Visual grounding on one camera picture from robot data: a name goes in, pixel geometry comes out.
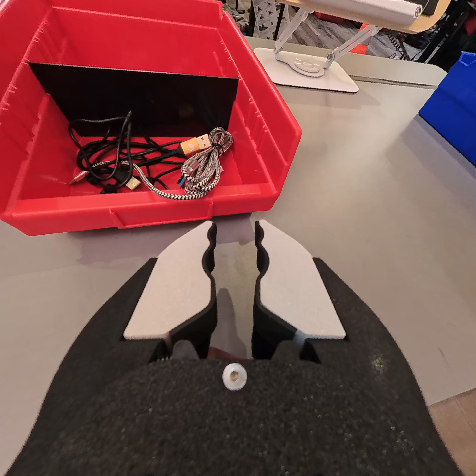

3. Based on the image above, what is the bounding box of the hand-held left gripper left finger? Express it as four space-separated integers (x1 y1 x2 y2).
123 221 218 349

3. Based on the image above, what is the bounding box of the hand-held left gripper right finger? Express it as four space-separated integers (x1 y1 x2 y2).
253 220 346 349

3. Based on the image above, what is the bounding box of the black cable gold plug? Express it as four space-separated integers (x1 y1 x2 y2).
71 112 186 194

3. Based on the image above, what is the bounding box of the red plastic bin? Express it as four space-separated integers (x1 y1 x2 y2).
0 0 302 236

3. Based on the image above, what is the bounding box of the blue plastic bin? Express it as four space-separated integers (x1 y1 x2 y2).
418 51 476 166

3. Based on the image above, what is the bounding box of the grey desk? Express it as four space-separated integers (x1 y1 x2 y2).
0 37 476 447

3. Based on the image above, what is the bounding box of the black divider in red bin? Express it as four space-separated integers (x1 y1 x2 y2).
29 62 240 138

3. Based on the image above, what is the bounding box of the white folding stand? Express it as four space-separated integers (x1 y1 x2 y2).
253 0 424 93

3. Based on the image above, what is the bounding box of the grey mesh chair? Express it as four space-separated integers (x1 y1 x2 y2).
223 0 287 38

